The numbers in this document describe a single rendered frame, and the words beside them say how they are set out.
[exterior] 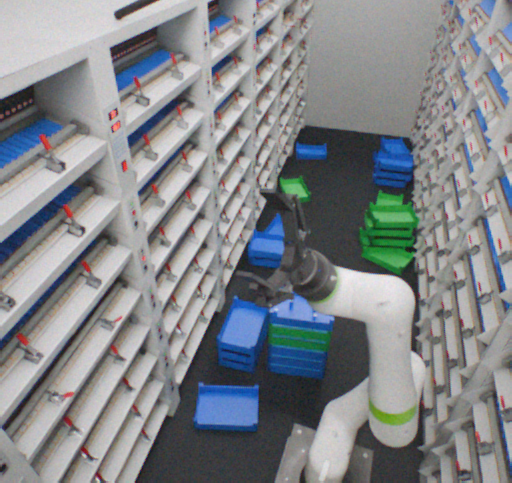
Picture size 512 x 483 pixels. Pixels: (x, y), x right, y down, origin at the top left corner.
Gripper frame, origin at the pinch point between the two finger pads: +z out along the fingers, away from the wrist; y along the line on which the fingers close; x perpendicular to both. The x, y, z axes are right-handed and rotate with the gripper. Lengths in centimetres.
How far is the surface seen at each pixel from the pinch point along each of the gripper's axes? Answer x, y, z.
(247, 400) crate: -71, -40, -148
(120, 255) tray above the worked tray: -72, 1, -39
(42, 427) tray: -67, -50, -29
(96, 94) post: -59, 33, -1
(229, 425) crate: -70, -52, -134
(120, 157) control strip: -64, 25, -19
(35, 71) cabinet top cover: -52, 25, 17
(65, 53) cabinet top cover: -54, 34, 12
